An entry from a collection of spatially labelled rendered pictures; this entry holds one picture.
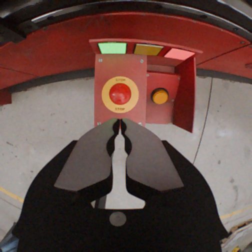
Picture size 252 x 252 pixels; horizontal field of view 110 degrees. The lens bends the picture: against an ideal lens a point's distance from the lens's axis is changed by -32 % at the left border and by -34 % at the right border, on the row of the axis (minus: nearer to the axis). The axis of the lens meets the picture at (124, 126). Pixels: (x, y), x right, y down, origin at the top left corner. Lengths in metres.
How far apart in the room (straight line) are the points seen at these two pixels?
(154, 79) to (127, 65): 0.08
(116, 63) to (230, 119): 1.42
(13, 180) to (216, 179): 2.48
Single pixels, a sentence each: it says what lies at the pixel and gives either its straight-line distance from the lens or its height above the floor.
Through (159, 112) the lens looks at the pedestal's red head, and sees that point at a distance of 0.35.
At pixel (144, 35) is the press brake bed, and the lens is 0.45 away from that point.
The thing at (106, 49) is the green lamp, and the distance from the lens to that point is 0.25.
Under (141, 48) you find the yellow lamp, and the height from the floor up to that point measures 0.82.
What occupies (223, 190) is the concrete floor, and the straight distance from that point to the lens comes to 2.00.
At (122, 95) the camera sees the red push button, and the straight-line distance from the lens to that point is 0.23.
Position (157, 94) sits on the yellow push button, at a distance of 0.32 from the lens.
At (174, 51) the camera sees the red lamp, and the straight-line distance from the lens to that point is 0.25.
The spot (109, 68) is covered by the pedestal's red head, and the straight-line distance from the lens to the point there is 0.27.
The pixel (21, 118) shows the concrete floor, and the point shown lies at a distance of 1.43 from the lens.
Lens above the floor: 1.04
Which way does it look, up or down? 79 degrees down
